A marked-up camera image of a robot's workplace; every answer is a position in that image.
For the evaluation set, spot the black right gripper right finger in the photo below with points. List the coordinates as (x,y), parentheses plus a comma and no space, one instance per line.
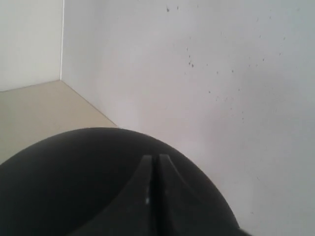
(185,212)

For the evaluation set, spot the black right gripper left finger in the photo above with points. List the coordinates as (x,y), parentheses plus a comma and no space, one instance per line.
(130,213)

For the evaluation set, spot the black helmet with visor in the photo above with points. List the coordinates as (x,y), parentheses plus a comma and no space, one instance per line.
(57,185)

